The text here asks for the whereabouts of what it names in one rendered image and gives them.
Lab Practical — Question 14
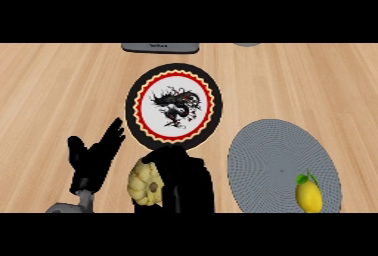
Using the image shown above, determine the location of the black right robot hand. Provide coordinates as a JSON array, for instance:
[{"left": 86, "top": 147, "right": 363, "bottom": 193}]
[{"left": 132, "top": 144, "right": 216, "bottom": 214}]

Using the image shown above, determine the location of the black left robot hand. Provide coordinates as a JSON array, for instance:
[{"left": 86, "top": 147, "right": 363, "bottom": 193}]
[{"left": 66, "top": 117, "right": 126, "bottom": 196}]

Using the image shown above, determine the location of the pale yellow squash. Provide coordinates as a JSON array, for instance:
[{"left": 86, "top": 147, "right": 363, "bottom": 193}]
[{"left": 125, "top": 157, "right": 165, "bottom": 207}]

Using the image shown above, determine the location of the grey round woven placemat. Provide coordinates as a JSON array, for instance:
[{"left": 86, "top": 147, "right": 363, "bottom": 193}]
[{"left": 225, "top": 118, "right": 342, "bottom": 214}]

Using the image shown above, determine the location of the black red dragon plate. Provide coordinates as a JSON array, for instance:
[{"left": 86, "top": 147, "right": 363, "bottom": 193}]
[{"left": 123, "top": 62, "right": 224, "bottom": 151}]

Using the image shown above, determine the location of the yellow lemon with leaf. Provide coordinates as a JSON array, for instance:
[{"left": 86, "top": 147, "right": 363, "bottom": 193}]
[{"left": 293, "top": 169, "right": 324, "bottom": 214}]

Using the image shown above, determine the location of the dark grey flat appliance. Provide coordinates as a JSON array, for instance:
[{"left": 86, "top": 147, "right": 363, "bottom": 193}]
[{"left": 119, "top": 42, "right": 200, "bottom": 54}]

